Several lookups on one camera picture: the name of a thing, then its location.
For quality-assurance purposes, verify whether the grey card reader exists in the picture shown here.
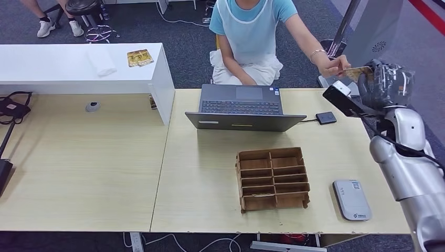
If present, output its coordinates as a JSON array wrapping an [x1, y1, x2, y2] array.
[[332, 179, 373, 222]]

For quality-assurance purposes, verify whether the small black hub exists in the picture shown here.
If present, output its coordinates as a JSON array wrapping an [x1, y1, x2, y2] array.
[[315, 111, 338, 125]]

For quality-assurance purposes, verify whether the red barrier belt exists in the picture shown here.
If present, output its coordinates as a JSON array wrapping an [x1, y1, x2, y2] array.
[[407, 0, 445, 38]]

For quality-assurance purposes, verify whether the metal desk foot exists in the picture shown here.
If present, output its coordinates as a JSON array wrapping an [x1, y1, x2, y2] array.
[[249, 233, 327, 252]]

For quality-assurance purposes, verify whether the gold patterned card stack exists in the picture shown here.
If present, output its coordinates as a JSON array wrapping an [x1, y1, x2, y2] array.
[[126, 49, 155, 68]]

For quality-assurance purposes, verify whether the white desk shelf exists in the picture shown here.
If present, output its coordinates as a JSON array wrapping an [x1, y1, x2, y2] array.
[[0, 43, 176, 127]]

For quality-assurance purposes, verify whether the black strap bag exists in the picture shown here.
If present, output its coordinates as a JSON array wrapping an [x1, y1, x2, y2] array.
[[0, 91, 33, 125]]

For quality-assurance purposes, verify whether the grey laptop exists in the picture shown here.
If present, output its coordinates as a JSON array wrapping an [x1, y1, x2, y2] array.
[[184, 83, 308, 132]]

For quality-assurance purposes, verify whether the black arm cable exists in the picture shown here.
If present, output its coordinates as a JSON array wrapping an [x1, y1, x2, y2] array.
[[351, 109, 445, 171]]

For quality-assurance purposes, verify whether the black stand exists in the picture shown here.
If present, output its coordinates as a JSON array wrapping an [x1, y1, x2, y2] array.
[[0, 122, 16, 198]]

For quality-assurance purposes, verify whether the white power strip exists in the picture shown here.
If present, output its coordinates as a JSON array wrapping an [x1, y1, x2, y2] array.
[[129, 232, 145, 252]]

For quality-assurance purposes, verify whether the white cable under desk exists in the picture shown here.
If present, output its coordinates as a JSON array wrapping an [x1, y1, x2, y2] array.
[[122, 232, 242, 252]]

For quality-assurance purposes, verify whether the thin wrist bracelet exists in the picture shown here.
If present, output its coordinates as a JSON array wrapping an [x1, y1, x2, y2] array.
[[310, 49, 328, 64]]

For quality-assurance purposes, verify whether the gold patterned ID card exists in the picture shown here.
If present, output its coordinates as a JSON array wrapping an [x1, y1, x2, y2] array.
[[343, 66, 374, 83]]

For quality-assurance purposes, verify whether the white folded cloth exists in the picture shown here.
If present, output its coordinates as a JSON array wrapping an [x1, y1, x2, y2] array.
[[87, 51, 118, 77]]

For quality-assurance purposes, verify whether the wooden card organizer box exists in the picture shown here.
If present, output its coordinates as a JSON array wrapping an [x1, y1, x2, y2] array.
[[235, 147, 311, 214]]

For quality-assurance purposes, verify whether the black round stool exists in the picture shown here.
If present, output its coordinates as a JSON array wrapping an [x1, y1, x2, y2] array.
[[43, 0, 120, 44]]

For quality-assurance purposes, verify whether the person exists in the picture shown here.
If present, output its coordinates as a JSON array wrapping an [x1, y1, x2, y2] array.
[[208, 0, 352, 87], [19, 0, 85, 38]]

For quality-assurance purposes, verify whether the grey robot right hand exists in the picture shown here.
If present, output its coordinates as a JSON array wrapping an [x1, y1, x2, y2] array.
[[357, 59, 415, 111]]

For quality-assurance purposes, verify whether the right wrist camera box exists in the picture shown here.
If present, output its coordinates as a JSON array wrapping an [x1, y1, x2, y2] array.
[[322, 80, 374, 118]]

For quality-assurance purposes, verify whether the white floor cable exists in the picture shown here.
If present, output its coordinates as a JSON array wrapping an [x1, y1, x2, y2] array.
[[154, 3, 213, 28]]

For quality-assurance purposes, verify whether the silver kiosk stand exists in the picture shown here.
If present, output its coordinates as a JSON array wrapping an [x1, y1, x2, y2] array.
[[318, 0, 404, 98]]

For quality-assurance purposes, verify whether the white background table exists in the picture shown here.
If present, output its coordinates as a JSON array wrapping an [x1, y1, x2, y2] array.
[[102, 0, 197, 15]]

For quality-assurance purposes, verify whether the chrome stanchion post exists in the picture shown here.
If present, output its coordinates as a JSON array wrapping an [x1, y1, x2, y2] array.
[[320, 0, 361, 60]]

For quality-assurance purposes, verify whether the person's left hand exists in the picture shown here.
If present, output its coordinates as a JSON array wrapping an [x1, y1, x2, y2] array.
[[319, 55, 352, 79]]

